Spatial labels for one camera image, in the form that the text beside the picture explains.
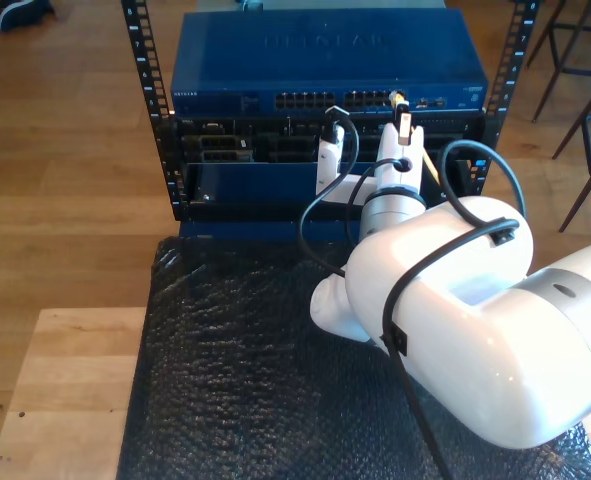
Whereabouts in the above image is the yellow network cable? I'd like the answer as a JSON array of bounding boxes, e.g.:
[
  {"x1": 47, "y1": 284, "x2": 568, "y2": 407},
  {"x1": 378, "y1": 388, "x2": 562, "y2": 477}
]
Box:
[{"x1": 388, "y1": 88, "x2": 442, "y2": 187}]

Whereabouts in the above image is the black rack server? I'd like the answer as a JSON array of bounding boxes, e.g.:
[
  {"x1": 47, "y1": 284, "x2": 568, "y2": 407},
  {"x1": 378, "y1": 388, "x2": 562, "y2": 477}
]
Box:
[{"x1": 173, "y1": 115, "x2": 486, "y2": 165}]

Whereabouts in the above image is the blue rack tray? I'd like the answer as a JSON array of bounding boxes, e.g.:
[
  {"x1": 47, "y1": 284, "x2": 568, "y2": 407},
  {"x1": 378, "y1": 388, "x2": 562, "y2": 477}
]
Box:
[{"x1": 182, "y1": 159, "x2": 476, "y2": 221}]

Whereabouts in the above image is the black bubble-wrap mat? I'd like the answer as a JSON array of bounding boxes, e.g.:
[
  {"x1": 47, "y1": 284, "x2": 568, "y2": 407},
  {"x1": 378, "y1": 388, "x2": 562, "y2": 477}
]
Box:
[{"x1": 116, "y1": 234, "x2": 591, "y2": 480}]

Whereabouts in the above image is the dark blue sneaker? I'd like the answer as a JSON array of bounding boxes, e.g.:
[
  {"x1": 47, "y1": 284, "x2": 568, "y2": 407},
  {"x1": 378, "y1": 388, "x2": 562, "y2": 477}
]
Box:
[{"x1": 0, "y1": 0, "x2": 56, "y2": 32}]

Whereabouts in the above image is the blue network switch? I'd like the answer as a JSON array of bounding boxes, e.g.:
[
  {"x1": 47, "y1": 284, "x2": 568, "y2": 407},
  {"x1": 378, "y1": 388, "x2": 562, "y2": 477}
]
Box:
[{"x1": 169, "y1": 8, "x2": 490, "y2": 117}]

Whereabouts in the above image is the black camera cable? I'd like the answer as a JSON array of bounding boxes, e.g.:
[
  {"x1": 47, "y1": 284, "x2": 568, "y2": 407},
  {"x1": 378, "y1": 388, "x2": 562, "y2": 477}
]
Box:
[{"x1": 296, "y1": 105, "x2": 529, "y2": 480}]

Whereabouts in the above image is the blue rack base plate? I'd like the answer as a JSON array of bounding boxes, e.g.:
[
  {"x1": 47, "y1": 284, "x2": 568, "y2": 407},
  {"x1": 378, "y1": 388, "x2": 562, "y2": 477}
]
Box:
[{"x1": 178, "y1": 218, "x2": 364, "y2": 242}]

